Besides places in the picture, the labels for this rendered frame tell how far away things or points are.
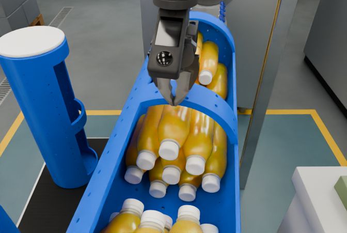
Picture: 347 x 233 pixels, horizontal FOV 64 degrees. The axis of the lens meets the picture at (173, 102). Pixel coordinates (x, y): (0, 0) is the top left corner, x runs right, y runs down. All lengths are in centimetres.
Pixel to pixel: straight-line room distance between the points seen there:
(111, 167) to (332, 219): 36
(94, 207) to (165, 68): 22
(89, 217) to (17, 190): 172
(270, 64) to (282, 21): 20
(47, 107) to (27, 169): 92
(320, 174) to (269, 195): 138
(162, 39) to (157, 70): 5
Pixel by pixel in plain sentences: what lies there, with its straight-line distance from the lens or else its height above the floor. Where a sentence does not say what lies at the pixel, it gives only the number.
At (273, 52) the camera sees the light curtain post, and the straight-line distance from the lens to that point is 127.
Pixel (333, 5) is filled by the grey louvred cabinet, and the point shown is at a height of 69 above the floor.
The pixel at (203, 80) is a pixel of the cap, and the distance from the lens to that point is 83.
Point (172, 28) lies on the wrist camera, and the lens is 43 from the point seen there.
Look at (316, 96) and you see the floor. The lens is 289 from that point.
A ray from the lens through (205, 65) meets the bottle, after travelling 85.
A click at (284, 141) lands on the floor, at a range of 231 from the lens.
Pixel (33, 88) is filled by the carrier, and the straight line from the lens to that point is 131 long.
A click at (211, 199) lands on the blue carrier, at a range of 68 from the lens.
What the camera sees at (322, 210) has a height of 115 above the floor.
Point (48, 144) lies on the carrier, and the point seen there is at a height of 54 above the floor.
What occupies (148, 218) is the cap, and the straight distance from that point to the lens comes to 46.
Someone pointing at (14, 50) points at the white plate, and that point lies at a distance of 129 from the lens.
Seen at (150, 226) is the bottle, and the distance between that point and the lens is 46.
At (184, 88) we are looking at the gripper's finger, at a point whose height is 127.
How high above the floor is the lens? 157
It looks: 39 degrees down
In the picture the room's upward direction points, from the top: straight up
